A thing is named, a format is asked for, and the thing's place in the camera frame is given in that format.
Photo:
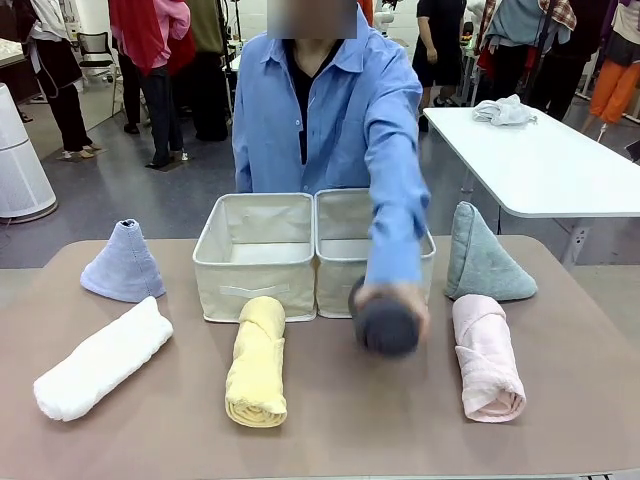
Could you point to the person's left hand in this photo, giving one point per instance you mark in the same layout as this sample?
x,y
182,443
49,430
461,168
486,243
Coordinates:
x,y
400,294

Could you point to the dark grey towel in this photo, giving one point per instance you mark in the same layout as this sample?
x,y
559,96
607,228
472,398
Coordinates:
x,y
387,330

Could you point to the grey-green cone towel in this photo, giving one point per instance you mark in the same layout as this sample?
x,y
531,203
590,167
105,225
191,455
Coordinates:
x,y
482,265

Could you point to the yellow towel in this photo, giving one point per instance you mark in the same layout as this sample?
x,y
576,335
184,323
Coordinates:
x,y
257,360

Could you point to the white towel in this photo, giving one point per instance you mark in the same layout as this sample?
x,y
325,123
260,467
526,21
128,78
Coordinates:
x,y
105,360

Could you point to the person's left forearm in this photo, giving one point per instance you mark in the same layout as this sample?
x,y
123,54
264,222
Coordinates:
x,y
397,240

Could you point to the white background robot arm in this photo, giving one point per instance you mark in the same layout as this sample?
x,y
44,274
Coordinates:
x,y
385,17

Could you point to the cream fabric storage bin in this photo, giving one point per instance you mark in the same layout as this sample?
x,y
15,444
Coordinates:
x,y
255,287
340,285

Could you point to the pink rolled towel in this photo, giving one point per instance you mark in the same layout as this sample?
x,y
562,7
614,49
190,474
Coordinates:
x,y
487,360

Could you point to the person in blue shirt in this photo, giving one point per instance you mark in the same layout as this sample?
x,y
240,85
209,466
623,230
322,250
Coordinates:
x,y
340,125

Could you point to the white background table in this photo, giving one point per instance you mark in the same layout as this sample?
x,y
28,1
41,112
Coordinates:
x,y
540,165

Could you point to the crumpled white cloth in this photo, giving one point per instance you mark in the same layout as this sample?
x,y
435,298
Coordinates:
x,y
502,111

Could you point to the bystander in black shorts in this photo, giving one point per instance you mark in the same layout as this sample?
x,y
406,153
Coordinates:
x,y
440,50

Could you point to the lavender cone folded towel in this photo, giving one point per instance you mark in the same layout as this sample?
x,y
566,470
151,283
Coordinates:
x,y
125,265

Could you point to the hanging grey-blue garment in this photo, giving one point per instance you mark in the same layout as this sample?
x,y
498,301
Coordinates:
x,y
520,30

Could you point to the mannequin in orange trousers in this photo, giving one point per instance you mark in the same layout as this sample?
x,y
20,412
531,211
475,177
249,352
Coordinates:
x,y
612,85

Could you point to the bystander in olive top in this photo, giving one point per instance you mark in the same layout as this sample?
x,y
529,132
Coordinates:
x,y
207,60

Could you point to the bystander with red garment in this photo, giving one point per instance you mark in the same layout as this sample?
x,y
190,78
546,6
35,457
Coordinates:
x,y
150,35

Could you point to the black mesh office chair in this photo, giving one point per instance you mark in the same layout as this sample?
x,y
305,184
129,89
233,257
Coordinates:
x,y
95,50

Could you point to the white cylindrical air purifier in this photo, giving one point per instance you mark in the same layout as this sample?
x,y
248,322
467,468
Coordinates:
x,y
20,170

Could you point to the bystander in black clothes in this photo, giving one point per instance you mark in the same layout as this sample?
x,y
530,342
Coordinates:
x,y
62,75

